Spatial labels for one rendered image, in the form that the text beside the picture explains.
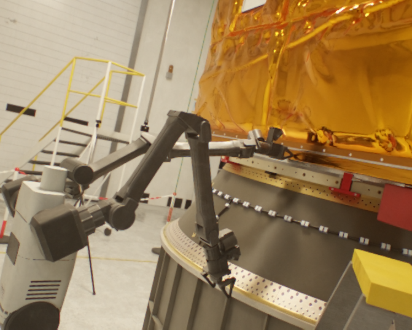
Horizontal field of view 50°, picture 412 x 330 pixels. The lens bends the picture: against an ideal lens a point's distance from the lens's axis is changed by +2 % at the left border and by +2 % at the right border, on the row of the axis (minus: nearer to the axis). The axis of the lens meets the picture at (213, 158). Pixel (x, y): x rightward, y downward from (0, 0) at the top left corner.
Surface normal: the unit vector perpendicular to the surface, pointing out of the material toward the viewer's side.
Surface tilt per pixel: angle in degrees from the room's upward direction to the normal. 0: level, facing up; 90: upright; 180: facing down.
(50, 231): 90
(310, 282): 62
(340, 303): 93
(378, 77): 89
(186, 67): 90
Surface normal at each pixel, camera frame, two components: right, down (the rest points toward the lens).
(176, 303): -0.85, -0.18
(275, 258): -0.39, -0.55
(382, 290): -0.23, -0.03
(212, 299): -0.70, -0.14
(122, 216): 0.56, 0.15
